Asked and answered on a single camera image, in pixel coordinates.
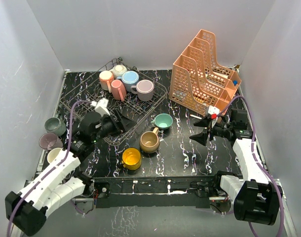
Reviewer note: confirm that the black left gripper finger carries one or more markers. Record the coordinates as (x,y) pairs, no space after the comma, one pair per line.
(118,121)
(126,124)

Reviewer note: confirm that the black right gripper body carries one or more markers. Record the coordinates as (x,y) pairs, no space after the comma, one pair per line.
(220,131)

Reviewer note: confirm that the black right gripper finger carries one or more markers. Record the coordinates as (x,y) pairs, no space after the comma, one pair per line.
(201,138)
(204,122)

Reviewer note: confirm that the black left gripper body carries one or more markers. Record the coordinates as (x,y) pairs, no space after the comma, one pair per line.
(108,127)

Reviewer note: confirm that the tan brown mug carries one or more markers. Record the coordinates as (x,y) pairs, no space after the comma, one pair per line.
(149,141)

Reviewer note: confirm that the pink mug white inside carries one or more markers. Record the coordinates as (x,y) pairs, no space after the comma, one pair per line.
(118,90)

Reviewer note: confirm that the lilac ceramic mug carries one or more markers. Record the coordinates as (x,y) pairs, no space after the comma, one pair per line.
(144,90)

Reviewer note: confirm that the light blue textured mug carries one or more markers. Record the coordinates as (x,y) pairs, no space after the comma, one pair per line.
(129,79)

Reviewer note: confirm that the cream pink speckled mug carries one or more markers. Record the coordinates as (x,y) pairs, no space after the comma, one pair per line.
(105,78)

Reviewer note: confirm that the white speckled ceramic mug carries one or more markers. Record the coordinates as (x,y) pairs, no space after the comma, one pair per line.
(118,70)

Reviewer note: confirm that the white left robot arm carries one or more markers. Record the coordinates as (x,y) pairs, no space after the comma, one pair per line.
(49,182)

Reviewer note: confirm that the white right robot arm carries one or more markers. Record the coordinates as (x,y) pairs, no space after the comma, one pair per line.
(249,172)

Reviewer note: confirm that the yellow mug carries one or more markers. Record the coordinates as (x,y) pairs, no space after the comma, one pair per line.
(131,159)

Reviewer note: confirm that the teal green cup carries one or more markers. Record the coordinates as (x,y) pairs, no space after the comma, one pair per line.
(162,121)

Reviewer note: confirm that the peach plastic file organizer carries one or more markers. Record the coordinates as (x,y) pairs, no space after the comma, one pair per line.
(198,80)

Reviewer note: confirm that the grey green mug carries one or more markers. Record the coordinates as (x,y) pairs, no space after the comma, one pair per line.
(55,125)

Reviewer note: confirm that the mauve pink mug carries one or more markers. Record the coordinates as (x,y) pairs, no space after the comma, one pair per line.
(50,141)

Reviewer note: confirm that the blue mug cream inside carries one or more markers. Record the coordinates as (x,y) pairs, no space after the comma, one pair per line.
(51,156)

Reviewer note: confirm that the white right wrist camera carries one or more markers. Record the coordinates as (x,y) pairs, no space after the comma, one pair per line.
(212,112)

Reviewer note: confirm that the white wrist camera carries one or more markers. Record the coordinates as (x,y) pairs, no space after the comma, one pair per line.
(101,106)
(212,112)

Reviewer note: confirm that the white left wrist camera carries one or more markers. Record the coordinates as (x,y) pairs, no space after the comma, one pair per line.
(101,106)

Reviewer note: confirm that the grey wire dish rack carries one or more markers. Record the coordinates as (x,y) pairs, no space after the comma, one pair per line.
(86,86)

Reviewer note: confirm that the aluminium frame rail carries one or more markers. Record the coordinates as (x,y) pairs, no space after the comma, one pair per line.
(161,192)

